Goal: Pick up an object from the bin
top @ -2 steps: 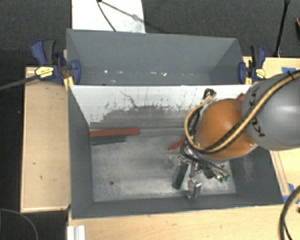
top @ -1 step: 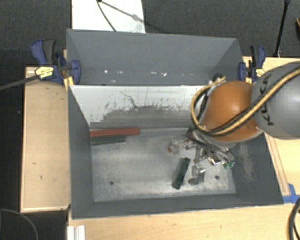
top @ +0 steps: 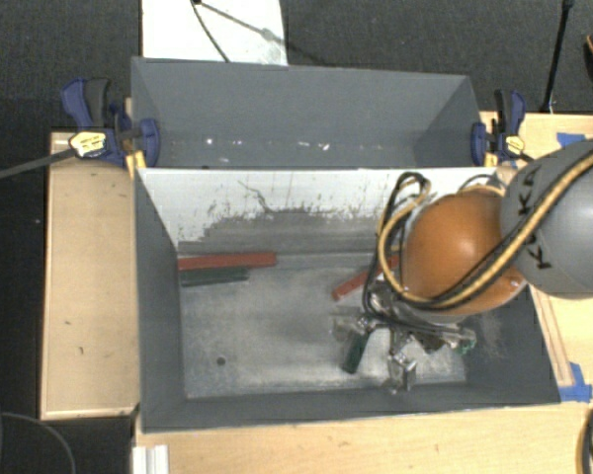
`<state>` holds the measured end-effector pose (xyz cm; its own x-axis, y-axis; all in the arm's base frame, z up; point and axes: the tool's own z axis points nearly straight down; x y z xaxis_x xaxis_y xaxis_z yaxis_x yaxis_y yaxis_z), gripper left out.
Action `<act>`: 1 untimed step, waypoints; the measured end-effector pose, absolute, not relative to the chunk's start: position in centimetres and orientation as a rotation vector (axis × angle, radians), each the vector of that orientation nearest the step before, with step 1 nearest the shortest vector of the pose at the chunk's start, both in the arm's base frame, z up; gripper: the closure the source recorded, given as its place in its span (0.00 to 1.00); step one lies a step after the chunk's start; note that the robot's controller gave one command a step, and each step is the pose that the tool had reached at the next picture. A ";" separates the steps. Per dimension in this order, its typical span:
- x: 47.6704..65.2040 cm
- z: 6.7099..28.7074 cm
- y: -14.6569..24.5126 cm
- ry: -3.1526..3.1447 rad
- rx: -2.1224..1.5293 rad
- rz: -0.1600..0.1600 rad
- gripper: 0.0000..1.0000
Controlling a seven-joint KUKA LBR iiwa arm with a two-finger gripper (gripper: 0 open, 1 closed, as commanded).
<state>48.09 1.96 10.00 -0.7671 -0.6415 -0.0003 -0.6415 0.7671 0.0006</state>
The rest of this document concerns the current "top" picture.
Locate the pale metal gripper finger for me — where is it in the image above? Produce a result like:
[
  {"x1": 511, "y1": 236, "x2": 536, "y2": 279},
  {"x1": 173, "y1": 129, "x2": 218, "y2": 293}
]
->
[
  {"x1": 386, "y1": 353, "x2": 418, "y2": 395},
  {"x1": 331, "y1": 313, "x2": 378, "y2": 341}
]

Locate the dark green flat block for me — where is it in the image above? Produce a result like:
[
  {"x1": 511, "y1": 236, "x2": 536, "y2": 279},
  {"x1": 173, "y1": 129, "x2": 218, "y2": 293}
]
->
[
  {"x1": 340, "y1": 331, "x2": 373, "y2": 376},
  {"x1": 179, "y1": 266, "x2": 251, "y2": 288}
]

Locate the red-brown flat block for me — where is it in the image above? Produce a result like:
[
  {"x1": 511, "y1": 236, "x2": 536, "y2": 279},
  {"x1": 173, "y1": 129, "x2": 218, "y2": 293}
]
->
[
  {"x1": 331, "y1": 256, "x2": 401, "y2": 302},
  {"x1": 177, "y1": 250, "x2": 279, "y2": 273}
]

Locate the grey metal bin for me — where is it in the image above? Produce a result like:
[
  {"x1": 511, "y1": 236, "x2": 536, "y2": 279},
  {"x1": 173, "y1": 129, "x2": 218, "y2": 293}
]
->
[{"x1": 129, "y1": 56, "x2": 562, "y2": 433}]

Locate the pale wood board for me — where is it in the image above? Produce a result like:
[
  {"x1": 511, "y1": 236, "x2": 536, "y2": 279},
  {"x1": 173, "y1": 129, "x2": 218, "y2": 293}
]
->
[{"x1": 39, "y1": 127, "x2": 142, "y2": 422}]

